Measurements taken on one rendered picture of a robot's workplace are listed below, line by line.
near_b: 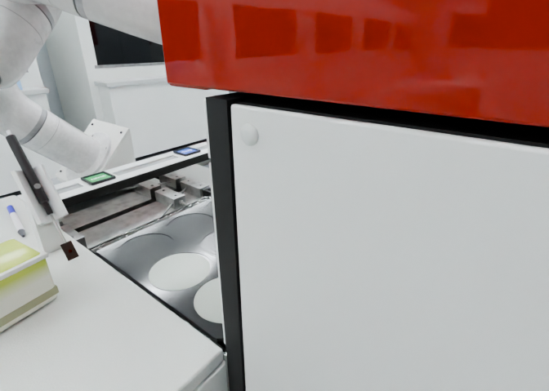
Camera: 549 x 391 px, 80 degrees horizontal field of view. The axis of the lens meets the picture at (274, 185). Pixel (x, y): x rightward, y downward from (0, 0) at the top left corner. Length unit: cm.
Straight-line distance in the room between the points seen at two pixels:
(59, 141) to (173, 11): 89
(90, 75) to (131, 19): 339
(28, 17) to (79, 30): 318
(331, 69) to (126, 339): 34
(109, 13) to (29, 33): 21
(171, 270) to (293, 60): 47
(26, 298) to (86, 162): 73
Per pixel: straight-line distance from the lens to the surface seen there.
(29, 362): 44
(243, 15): 22
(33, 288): 48
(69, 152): 114
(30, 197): 55
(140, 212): 86
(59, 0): 57
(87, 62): 390
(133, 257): 66
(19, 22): 71
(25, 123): 110
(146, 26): 52
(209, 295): 54
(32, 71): 373
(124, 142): 116
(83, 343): 43
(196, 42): 25
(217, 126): 24
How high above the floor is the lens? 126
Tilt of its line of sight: 23 degrees down
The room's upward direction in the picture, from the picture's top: straight up
